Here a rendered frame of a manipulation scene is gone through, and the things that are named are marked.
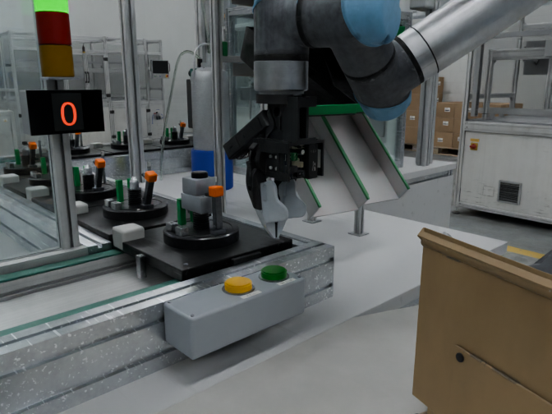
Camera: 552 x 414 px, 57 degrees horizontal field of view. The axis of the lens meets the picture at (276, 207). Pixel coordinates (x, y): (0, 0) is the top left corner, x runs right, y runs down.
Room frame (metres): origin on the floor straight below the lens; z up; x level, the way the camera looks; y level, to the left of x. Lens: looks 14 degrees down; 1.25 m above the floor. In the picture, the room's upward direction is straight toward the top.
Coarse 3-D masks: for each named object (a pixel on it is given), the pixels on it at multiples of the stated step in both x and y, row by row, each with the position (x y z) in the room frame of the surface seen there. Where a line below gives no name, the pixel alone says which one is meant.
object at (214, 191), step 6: (210, 186) 0.86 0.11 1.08; (216, 186) 0.85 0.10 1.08; (222, 186) 0.86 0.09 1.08; (210, 192) 0.86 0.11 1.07; (216, 192) 0.85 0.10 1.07; (222, 192) 0.86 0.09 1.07; (216, 198) 0.85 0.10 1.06; (216, 204) 0.85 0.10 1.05; (216, 210) 0.85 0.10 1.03; (216, 216) 0.85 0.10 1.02; (222, 216) 0.86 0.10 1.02; (216, 222) 0.85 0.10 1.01; (222, 222) 0.86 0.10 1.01; (216, 228) 0.85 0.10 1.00
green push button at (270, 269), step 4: (264, 268) 0.73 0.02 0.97; (268, 268) 0.73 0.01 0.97; (272, 268) 0.73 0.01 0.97; (276, 268) 0.73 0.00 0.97; (280, 268) 0.73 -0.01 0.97; (284, 268) 0.73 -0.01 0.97; (264, 272) 0.72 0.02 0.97; (268, 272) 0.72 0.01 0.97; (272, 272) 0.72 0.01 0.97; (276, 272) 0.72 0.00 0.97; (280, 272) 0.72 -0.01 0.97; (284, 272) 0.72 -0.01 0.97; (264, 276) 0.72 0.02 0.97; (268, 276) 0.71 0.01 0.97; (272, 276) 0.71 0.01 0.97; (276, 276) 0.71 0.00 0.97; (280, 276) 0.71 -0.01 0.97; (284, 276) 0.72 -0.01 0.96
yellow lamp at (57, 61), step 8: (40, 48) 0.84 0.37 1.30; (48, 48) 0.83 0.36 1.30; (56, 48) 0.83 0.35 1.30; (64, 48) 0.84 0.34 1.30; (40, 56) 0.84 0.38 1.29; (48, 56) 0.83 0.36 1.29; (56, 56) 0.83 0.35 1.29; (64, 56) 0.84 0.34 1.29; (72, 56) 0.86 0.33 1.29; (40, 64) 0.84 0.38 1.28; (48, 64) 0.83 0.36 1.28; (56, 64) 0.83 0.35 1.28; (64, 64) 0.84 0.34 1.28; (72, 64) 0.86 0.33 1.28; (48, 72) 0.83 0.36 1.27; (56, 72) 0.83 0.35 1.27; (64, 72) 0.84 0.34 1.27; (72, 72) 0.85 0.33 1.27
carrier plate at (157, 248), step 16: (240, 224) 0.99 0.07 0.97; (144, 240) 0.88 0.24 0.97; (160, 240) 0.88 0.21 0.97; (240, 240) 0.88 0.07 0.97; (256, 240) 0.88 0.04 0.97; (272, 240) 0.88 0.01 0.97; (288, 240) 0.89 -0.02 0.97; (160, 256) 0.79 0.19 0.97; (176, 256) 0.79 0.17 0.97; (192, 256) 0.79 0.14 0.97; (208, 256) 0.79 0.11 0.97; (224, 256) 0.79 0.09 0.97; (176, 272) 0.74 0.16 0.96; (192, 272) 0.74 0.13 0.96; (208, 272) 0.76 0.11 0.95
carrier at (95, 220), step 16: (128, 192) 1.07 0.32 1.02; (80, 208) 1.08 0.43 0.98; (96, 208) 1.13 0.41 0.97; (112, 208) 1.04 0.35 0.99; (128, 208) 1.05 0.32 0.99; (144, 208) 1.03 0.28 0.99; (160, 208) 1.05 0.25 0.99; (176, 208) 1.13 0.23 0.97; (80, 224) 1.01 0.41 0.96; (96, 224) 0.99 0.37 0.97; (112, 224) 0.99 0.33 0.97; (144, 224) 0.99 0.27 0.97; (160, 224) 0.99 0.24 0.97; (112, 240) 0.92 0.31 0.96
